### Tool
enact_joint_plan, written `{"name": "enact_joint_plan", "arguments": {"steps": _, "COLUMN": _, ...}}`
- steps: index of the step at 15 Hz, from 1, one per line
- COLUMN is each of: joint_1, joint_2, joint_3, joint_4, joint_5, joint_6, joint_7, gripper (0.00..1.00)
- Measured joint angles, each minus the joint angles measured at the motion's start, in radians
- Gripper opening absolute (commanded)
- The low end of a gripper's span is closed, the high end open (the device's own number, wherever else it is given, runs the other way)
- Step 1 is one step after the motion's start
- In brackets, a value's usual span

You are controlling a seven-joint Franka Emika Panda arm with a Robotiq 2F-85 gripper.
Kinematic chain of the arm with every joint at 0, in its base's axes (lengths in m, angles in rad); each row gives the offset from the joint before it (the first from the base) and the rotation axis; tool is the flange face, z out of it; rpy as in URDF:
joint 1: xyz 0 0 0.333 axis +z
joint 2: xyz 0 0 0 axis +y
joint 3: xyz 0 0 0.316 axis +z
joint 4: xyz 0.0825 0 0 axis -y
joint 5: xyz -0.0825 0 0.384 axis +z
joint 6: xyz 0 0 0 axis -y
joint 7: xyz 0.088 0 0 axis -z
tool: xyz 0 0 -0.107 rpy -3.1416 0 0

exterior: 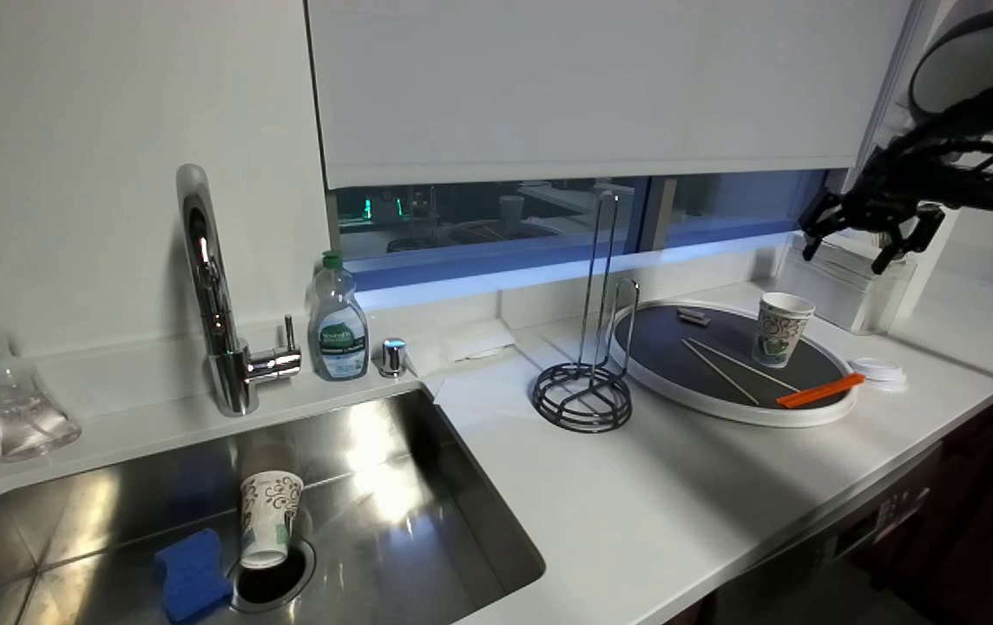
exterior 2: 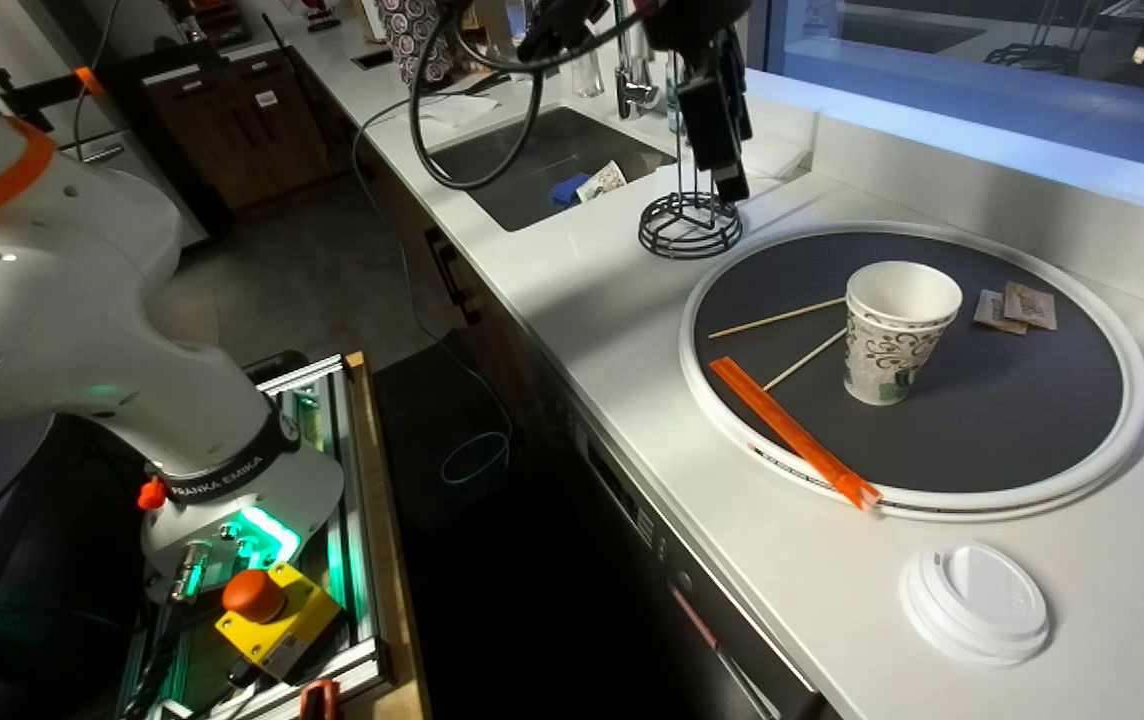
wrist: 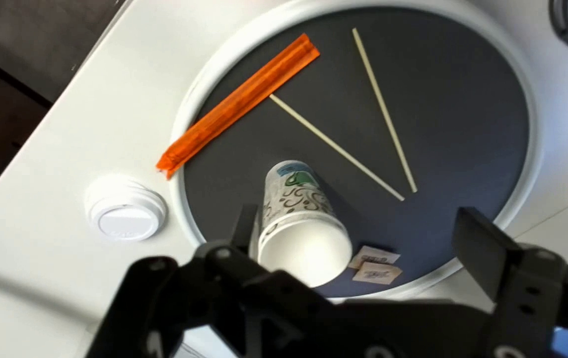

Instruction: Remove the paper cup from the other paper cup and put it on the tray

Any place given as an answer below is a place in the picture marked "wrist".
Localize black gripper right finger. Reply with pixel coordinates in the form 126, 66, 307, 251
450, 205, 568, 358

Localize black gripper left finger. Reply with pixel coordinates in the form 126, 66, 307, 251
82, 203, 339, 358

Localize white plastic cup lid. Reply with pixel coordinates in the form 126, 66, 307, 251
82, 173, 168, 245

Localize round black white-rimmed tray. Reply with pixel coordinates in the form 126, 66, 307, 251
172, 0, 541, 301

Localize brown sugar packet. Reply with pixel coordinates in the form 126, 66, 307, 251
351, 261, 404, 289
347, 245, 402, 271

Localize thin wooden stir stick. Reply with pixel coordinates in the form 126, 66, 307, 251
349, 26, 420, 195
267, 94, 406, 203

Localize orange plastic straw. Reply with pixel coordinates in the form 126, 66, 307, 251
154, 32, 321, 181

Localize dark under-counter cabinet front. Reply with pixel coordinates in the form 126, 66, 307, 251
0, 0, 130, 221

